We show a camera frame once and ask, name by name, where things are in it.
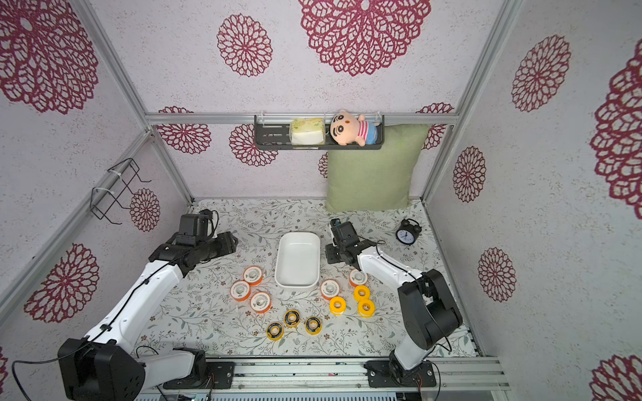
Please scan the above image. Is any yellow green sponge pack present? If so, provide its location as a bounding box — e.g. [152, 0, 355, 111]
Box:
[289, 118, 325, 145]

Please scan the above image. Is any yellow tape roll top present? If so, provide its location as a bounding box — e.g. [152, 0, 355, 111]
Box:
[353, 285, 370, 303]

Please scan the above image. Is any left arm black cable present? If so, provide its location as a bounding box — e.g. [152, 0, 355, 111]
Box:
[11, 209, 222, 401]

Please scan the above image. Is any orange tape roll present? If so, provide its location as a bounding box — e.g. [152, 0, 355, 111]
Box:
[230, 280, 251, 302]
[250, 292, 272, 314]
[243, 266, 264, 287]
[349, 269, 368, 287]
[320, 279, 340, 301]

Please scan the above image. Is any black wire wall rack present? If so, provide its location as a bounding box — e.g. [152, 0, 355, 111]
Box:
[89, 157, 150, 226]

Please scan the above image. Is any black alarm clock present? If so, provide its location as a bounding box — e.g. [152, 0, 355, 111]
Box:
[396, 218, 422, 246]

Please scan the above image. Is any plush doll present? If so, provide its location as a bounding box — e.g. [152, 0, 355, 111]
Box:
[329, 110, 379, 147]

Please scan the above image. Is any white plastic storage box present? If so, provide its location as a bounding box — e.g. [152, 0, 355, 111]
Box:
[274, 232, 321, 290]

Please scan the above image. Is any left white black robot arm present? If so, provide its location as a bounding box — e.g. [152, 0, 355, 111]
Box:
[58, 232, 238, 400]

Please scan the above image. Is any black wall shelf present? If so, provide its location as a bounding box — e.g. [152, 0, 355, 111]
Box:
[254, 115, 386, 150]

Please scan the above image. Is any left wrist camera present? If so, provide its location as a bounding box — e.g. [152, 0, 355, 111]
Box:
[176, 209, 215, 247]

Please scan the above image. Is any green pillow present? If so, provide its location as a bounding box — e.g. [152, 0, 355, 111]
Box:
[326, 125, 431, 213]

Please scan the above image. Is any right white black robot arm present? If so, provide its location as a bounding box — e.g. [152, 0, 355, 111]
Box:
[325, 240, 463, 385]

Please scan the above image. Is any black yellow tape roll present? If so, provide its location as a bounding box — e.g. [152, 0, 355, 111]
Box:
[304, 317, 323, 335]
[284, 309, 301, 327]
[266, 322, 284, 341]

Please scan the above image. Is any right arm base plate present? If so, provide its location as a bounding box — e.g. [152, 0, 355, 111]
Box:
[364, 360, 437, 389]

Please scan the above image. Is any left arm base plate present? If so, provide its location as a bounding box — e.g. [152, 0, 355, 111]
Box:
[162, 362, 236, 390]

